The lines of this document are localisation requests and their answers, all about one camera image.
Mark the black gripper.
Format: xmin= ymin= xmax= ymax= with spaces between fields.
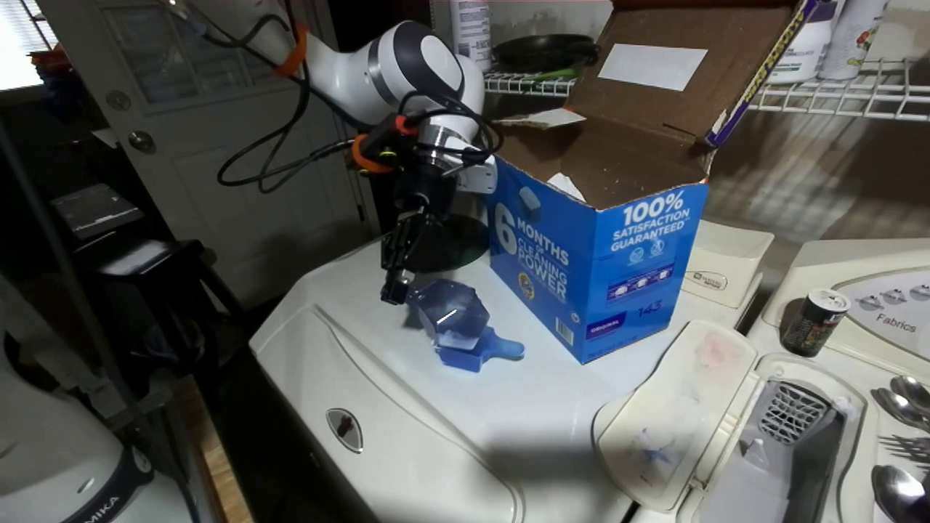
xmin=381 ymin=142 xmax=465 ymax=306

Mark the blue plastic scoop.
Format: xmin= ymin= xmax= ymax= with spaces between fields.
xmin=432 ymin=325 xmax=529 ymax=377

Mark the grey panel door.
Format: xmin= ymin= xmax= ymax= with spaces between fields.
xmin=35 ymin=0 xmax=383 ymax=314

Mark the blue detergent cardboard box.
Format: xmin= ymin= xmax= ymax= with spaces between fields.
xmin=489 ymin=0 xmax=810 ymax=369

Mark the black frying pan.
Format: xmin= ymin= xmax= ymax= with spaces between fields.
xmin=489 ymin=32 xmax=602 ymax=78

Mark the tall white bottle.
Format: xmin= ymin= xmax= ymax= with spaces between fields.
xmin=447 ymin=0 xmax=496 ymax=77

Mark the metal door knob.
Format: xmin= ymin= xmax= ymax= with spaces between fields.
xmin=124 ymin=128 xmax=160 ymax=158

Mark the wooden platform board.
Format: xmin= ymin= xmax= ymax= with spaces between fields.
xmin=173 ymin=375 xmax=255 ymax=523

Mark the white plastic lint lid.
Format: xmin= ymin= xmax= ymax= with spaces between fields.
xmin=590 ymin=319 xmax=760 ymax=514

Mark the dark grey box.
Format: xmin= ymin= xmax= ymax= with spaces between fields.
xmin=48 ymin=184 xmax=144 ymax=244

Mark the dark jar with white lid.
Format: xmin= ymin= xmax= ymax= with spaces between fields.
xmin=776 ymin=285 xmax=853 ymax=362

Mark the grey lint filter screen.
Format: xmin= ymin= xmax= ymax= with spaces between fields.
xmin=692 ymin=375 xmax=865 ymax=523

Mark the bright window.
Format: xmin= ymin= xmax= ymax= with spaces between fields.
xmin=0 ymin=0 xmax=59 ymax=96

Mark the white dryer machine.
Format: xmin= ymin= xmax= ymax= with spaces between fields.
xmin=590 ymin=235 xmax=930 ymax=523

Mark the brown cardboard box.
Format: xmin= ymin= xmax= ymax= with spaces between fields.
xmin=476 ymin=55 xmax=930 ymax=128

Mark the white printed bottle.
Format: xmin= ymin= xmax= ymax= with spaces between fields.
xmin=817 ymin=0 xmax=891 ymax=85

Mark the metal spoon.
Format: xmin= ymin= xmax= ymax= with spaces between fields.
xmin=865 ymin=462 xmax=930 ymax=523
xmin=887 ymin=373 xmax=930 ymax=411
xmin=865 ymin=386 xmax=930 ymax=437

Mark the metal fork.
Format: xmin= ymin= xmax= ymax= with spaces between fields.
xmin=875 ymin=434 xmax=930 ymax=468

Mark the orange cable strap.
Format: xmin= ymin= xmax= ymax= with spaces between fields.
xmin=277 ymin=27 xmax=313 ymax=83
xmin=348 ymin=131 xmax=393 ymax=181

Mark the thick grey hanging cable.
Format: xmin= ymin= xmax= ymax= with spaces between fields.
xmin=0 ymin=115 xmax=139 ymax=417

